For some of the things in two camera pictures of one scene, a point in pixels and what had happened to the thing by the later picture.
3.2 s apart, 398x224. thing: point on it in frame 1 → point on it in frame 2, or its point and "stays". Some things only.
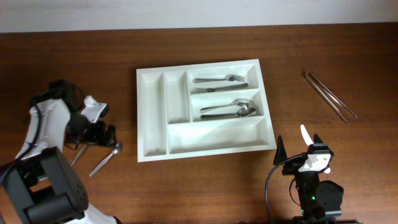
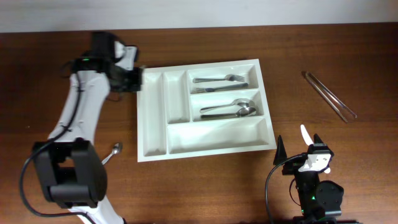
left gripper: (97, 137) → (133, 83)
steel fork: (232, 78) stays
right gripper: (293, 165) stays
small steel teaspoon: (118, 145) stays
